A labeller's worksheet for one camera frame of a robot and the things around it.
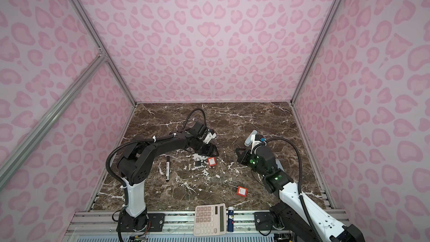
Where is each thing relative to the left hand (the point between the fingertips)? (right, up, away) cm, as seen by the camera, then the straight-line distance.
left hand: (216, 152), depth 91 cm
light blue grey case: (+18, +5, +6) cm, 20 cm away
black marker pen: (-26, -8, -3) cm, 27 cm away
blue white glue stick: (+7, -25, -19) cm, 32 cm away
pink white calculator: (-2, -25, -19) cm, 32 cm away
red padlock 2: (+12, -16, -11) cm, 23 cm away
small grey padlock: (-10, -5, 0) cm, 12 cm away
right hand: (+9, +4, -14) cm, 17 cm away
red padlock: (-2, -5, -1) cm, 5 cm away
